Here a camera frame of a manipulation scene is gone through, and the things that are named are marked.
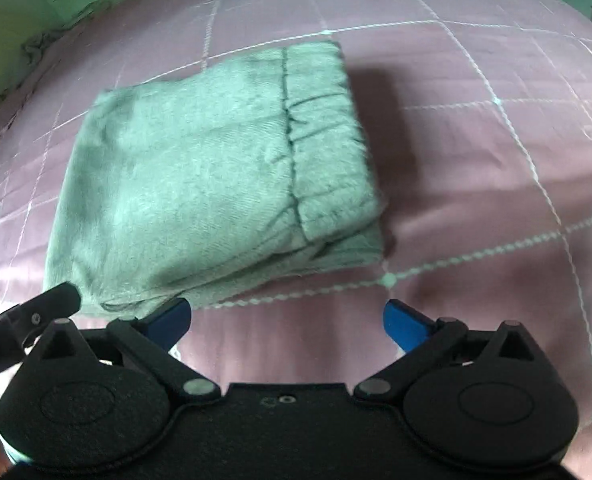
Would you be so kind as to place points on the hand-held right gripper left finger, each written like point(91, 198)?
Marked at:
point(170, 317)

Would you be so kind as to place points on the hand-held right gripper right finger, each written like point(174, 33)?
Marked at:
point(406, 325)

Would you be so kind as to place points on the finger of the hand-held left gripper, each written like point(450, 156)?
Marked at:
point(53, 305)

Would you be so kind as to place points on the green towel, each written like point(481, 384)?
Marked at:
point(200, 175)

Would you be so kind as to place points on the pink checked bed sheet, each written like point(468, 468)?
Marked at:
point(476, 160)

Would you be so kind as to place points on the crumpled grey cloth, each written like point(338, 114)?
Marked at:
point(43, 42)

